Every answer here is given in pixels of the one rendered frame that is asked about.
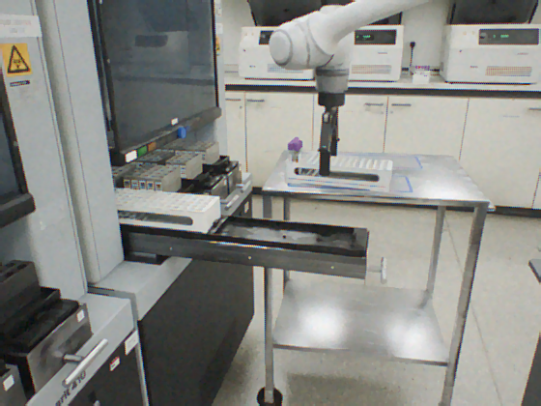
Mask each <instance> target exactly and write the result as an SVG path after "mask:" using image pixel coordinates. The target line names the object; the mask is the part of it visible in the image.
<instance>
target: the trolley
mask: <svg viewBox="0 0 541 406"><path fill-rule="evenodd" d="M337 157H346V158H358V159H369V160H390V161H393V164H392V172H391V181H390V190H389V192H383V191H373V190H370V189H354V188H338V187H330V186H320V185H311V184H287V183H284V161H286V160H287V159H288V158H289V150H284V151H283V153H282V154H281V156H280V157H279V161H278V162H277V163H276V165H275V167H274V168H273V171H272V173H271V174H270V175H269V177H268V180H267V182H266V183H265V184H264V186H263V188H262V195H263V218H271V219H273V197H274V196H282V197H284V220H289V221H290V197H297V198H313V199H329V200H359V201H375V202H390V203H407V204H421V205H437V206H438V209H437V215H436V227H435V233H434V239H433V244H432V250H431V256H430V268H429V273H428V278H427V284H426V290H413V289H404V288H394V287H384V286H374V285H365V288H363V286H364V284H345V283H335V282H324V281H315V280H305V279H294V278H290V271H287V270H283V299H282V302H281V305H280V308H279V314H278V318H277V319H276V323H275V328H274V330H273V268H267V267H264V312H265V371H266V385H265V386H264V387H262V388H261V389H260V390H259V391H258V393H257V402H258V404H259V405H260V406H281V405H282V401H283V395H282V393H281V392H280V391H279V390H278V389H276V388H275V387H274V382H273V348H277V349H284V350H293V351H307V352H315V353H323V354H331V355H338V356H346V357H361V358H368V359H376V360H384V361H391V362H399V363H421V364H429V365H436V366H444V367H446V373H445V379H444V383H443V388H442V393H441V401H439V405H438V406H450V405H451V401H452V392H453V388H454V383H455V379H456V374H457V369H458V361H459V357H460V352H461V347H462V343H463V334H464V329H465V325H466V321H467V317H468V312H469V303H470V295H471V290H472V286H473V282H474V273H475V268H476V264H477V260H478V255H479V250H480V242H481V238H482V234H483V228H484V224H485V220H486V212H487V211H488V212H493V211H495V210H496V206H494V205H493V203H492V202H491V200H489V198H488V197H487V196H486V194H485V193H484V192H483V191H482V190H481V189H480V187H479V186H478V185H477V184H476V183H475V182H474V180H473V178H471V177H470V175H469V173H468V172H466V171H465V170H464V168H463V167H462V166H461V165H460V164H459V163H458V161H457V160H456V159H454V157H453V156H430V155H407V154H384V153H361V152H337ZM446 206H469V207H474V215H473V220H472V224H471V229H470V237H469V247H468V251H467V256H466V262H465V266H464V270H463V279H462V284H461V290H460V295H459V299H458V308H457V312H456V318H455V323H454V327H453V332H452V340H451V345H450V351H449V355H448V356H447V352H446V347H445V344H444V341H443V339H442V335H441V328H440V325H439V323H438V319H437V317H436V311H435V309H434V307H433V303H432V300H433V294H434V288H435V283H436V271H437V267H438V261H439V255H440V250H441V234H442V229H443V223H444V217H445V212H446Z"/></svg>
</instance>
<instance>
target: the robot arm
mask: <svg viewBox="0 0 541 406"><path fill-rule="evenodd" d="M429 1H431V0H357V1H355V2H354V3H352V4H350V5H346V6H345V7H344V6H340V5H329V6H323V7H322V8H321V9H320V10H319V11H316V12H314V13H312V14H309V15H304V16H302V17H299V18H296V19H294V20H293V21H290V22H286V23H284V24H283V25H281V26H279V27H278V28H276V29H275V30H274V31H273V33H272V34H271V36H270V41H269V50H270V55H271V57H272V58H273V61H274V63H275V64H276V65H278V66H279V67H281V68H283V69H285V70H288V71H292V72H301V71H308V70H312V69H316V84H315V88H316V89H317V90H320V91H318V105H320V106H323V107H324V108H325V111H324V113H323V114H322V125H321V133H320V142H319V148H318V152H320V155H319V175H324V176H329V166H330V156H336V157H337V144H338V142H340V138H338V137H339V106H342V105H345V99H346V92H344V91H346V90H347V89H348V82H349V81H348V80H349V73H350V66H351V62H352V57H353V51H354V42H355V30H357V29H358V28H360V27H364V26H366V25H368V24H370V23H372V22H374V21H379V20H380V19H383V18H386V17H387V16H390V15H396V14H398V13H400V12H402V11H406V10H408V9H411V8H412V7H415V6H418V5H422V4H424V3H426V2H429ZM324 146H326V147H324Z"/></svg>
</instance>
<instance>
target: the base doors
mask: <svg viewBox="0 0 541 406"><path fill-rule="evenodd" d="M313 97H314V111H313ZM227 98H228V99H230V100H240V101H230V100H225V103H226V122H227V141H228V156H229V161H239V162H240V163H241V164H242V172H251V179H252V186H253V187H257V188H262V187H263V186H264V184H265V183H266V182H267V180H268V177H269V175H270V174H271V173H272V171H273V168H274V167H275V165H276V163H277V162H278V161H279V157H280V156H281V154H282V153H283V151H284V150H288V143H290V141H291V140H292V139H295V137H299V140H302V148H301V149H302V150H315V151H318V148H319V142H320V133H321V125H322V114H323V113H324V111H325V108H324V107H323V106H320V105H318V94H272V93H243V92H225V99H227ZM387 98H388V105H387ZM247 100H264V101H247ZM367 102H368V103H382V104H383V105H364V104H365V103H367ZM394 103H395V104H408V103H409V104H411V105H412V106H409V105H392V104H394ZM468 103H469V105H468ZM240 105H241V106H242V109H240ZM270 105H273V106H283V109H273V108H270ZM386 107H387V115H386ZM530 107H531V108H541V100H498V99H467V98H434V97H402V96H389V97H388V96H364V95H346V99H345V105H342V106H339V137H338V138H340V142H338V144H337V152H361V153H382V152H384V154H407V155H430V156H453V157H454V159H456V160H457V161H459V162H458V163H459V164H460V165H461V166H462V167H463V168H464V170H465V171H466V172H468V173H469V175H470V177H471V178H473V180H474V182H475V183H476V184H477V185H478V186H479V187H480V189H481V190H482V191H483V192H484V193H485V194H486V196H487V197H488V198H489V200H491V202H492V203H493V205H494V206H513V207H525V208H532V209H541V110H529V108H530ZM467 109H468V110H467ZM343 110H353V111H358V113H343ZM239 111H240V112H241V118H240V119H239ZM381 111H383V112H384V114H381V113H380V112H381ZM390 111H393V113H392V114H390ZM466 113H467V116H466ZM499 115H513V116H520V118H506V117H499ZM385 116H386V123H385ZM465 119H466V121H465ZM464 124H465V126H464ZM312 128H313V138H312ZM463 130H464V131H463ZM245 131H246V134H245ZM384 134H385V142H384ZM462 139H463V142H462ZM461 145H462V147H461ZM460 150H461V153H460ZM459 156H460V157H459ZM246 160H247V166H246ZM538 177H539V178H538ZM536 184H537V185H536ZM534 194H535V195H534ZM532 202H533V203H532Z"/></svg>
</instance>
